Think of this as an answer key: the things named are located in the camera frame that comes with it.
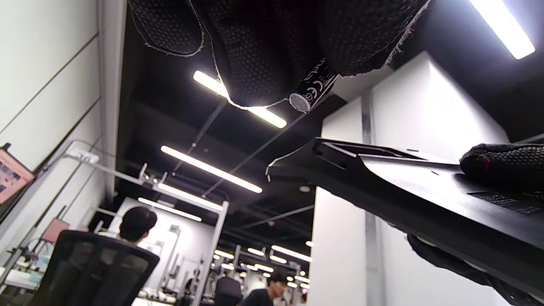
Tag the small black purple battery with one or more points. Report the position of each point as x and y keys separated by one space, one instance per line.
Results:
x=312 y=89

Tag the black swivel chair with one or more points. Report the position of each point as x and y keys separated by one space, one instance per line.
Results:
x=227 y=293

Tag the row of ceiling light tubes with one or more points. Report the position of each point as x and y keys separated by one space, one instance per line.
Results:
x=212 y=169

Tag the black mesh office chair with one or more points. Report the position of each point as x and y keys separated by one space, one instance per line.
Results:
x=93 y=272

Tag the flat computer monitor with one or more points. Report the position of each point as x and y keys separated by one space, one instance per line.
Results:
x=12 y=176

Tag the white metal frame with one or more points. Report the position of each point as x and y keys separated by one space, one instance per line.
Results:
x=212 y=255

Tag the person's right hand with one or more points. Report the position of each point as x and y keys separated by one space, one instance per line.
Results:
x=505 y=165

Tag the black calculator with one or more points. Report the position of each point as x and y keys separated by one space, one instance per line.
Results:
x=425 y=199

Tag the small flat monitor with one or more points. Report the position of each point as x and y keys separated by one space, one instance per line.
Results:
x=55 y=230

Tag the person's left hand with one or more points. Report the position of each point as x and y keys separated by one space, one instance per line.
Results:
x=263 y=46

